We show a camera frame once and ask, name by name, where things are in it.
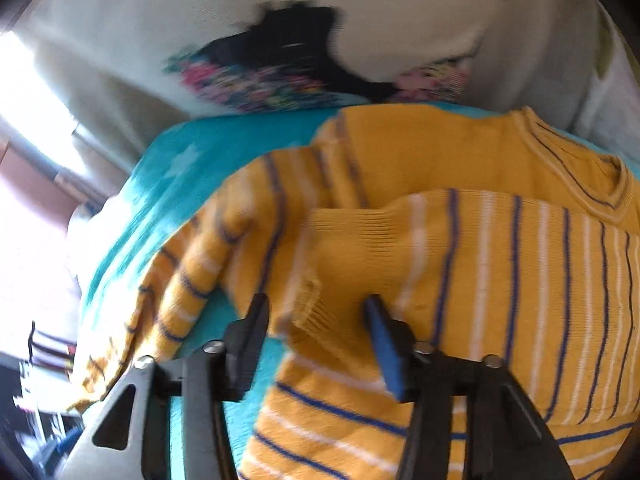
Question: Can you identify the yellow striped knit sweater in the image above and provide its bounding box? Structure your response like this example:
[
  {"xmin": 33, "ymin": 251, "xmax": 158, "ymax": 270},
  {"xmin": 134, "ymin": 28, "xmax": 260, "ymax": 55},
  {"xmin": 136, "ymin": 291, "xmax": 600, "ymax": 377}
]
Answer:
[{"xmin": 67, "ymin": 106, "xmax": 640, "ymax": 480}]

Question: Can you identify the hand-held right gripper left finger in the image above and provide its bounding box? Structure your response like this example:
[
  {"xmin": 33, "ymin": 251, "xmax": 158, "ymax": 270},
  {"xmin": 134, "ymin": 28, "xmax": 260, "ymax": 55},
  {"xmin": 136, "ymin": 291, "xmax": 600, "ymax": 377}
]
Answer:
[{"xmin": 61, "ymin": 293, "xmax": 271, "ymax": 480}]

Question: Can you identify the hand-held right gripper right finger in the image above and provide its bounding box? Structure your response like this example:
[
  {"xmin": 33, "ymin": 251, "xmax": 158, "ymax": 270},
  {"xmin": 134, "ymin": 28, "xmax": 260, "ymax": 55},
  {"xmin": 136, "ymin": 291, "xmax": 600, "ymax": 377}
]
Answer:
[{"xmin": 363, "ymin": 295, "xmax": 576, "ymax": 480}]

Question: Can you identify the turquoise star print blanket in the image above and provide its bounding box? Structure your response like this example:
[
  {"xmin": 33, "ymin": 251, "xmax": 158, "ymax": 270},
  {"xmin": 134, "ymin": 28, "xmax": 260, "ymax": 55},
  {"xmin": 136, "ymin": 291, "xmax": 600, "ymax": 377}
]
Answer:
[{"xmin": 75, "ymin": 101, "xmax": 640, "ymax": 480}]

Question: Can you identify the white floral print pillow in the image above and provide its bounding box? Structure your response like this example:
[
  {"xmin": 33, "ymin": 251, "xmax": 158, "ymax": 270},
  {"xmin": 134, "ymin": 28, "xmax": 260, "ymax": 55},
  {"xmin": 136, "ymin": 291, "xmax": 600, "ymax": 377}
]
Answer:
[{"xmin": 30, "ymin": 0, "xmax": 608, "ymax": 161}]

